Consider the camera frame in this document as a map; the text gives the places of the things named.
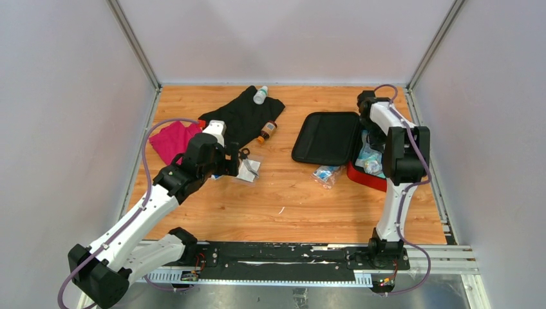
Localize light blue wipes packet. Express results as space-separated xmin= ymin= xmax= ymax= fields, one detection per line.
xmin=355 ymin=130 xmax=382 ymax=170

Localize brown bottle orange cap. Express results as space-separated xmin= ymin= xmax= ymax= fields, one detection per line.
xmin=257 ymin=121 xmax=278 ymax=144

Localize clear bag blue items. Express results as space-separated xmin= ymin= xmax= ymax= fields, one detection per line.
xmin=312 ymin=165 xmax=344 ymax=189

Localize teal header cotton ball bag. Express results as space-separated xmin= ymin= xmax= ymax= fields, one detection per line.
xmin=363 ymin=157 xmax=385 ymax=178

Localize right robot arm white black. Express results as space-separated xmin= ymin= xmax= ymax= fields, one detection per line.
xmin=357 ymin=90 xmax=431 ymax=269

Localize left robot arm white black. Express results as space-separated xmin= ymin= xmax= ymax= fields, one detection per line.
xmin=62 ymin=133 xmax=240 ymax=308

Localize red black medicine kit case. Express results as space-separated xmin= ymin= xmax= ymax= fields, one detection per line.
xmin=291 ymin=111 xmax=389 ymax=192

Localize clear bag white gauze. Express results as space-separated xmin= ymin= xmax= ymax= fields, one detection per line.
xmin=232 ymin=155 xmax=263 ymax=186

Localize pink cloth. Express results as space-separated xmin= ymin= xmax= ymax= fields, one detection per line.
xmin=149 ymin=121 xmax=202 ymax=164

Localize black cloth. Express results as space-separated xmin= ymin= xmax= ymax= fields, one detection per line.
xmin=198 ymin=86 xmax=285 ymax=147

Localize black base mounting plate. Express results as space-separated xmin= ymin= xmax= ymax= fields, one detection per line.
xmin=171 ymin=241 xmax=410 ymax=283

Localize black handled scissors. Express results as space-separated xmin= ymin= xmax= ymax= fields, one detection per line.
xmin=239 ymin=148 xmax=259 ymax=178

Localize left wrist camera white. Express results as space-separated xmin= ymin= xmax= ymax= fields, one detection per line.
xmin=202 ymin=120 xmax=227 ymax=147

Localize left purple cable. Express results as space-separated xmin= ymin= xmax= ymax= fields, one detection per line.
xmin=57 ymin=118 xmax=202 ymax=309

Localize aluminium frame rail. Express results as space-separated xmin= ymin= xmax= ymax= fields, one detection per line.
xmin=77 ymin=238 xmax=483 ymax=309

